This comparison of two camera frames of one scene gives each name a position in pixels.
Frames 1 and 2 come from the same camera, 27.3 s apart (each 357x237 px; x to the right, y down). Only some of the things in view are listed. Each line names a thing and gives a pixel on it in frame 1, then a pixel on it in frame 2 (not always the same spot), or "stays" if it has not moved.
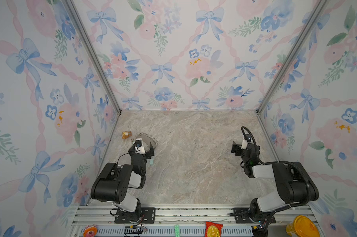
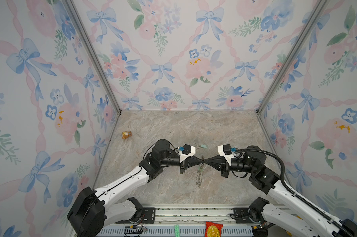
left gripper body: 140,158 -> 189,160
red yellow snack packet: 213,229 stays
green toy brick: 177,230 stays
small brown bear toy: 125,135 stays
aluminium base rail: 109,220 stays
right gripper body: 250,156 -> 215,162
